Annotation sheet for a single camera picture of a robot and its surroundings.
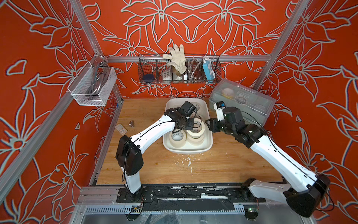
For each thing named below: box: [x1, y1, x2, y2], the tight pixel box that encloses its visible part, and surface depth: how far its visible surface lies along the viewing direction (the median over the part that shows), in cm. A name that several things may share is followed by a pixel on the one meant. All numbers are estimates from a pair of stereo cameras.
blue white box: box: [202, 56, 216, 83], surface depth 89 cm
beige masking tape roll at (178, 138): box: [168, 129, 187, 148], surface depth 91 cm
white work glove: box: [162, 43, 188, 76], surface depth 90 cm
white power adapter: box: [162, 70, 173, 81], surface depth 96 cm
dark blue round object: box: [142, 73, 155, 83], surface depth 100 cm
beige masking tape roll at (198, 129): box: [186, 117, 206, 139], surface depth 81 cm
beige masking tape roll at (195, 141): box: [186, 134, 205, 146], surface depth 89 cm
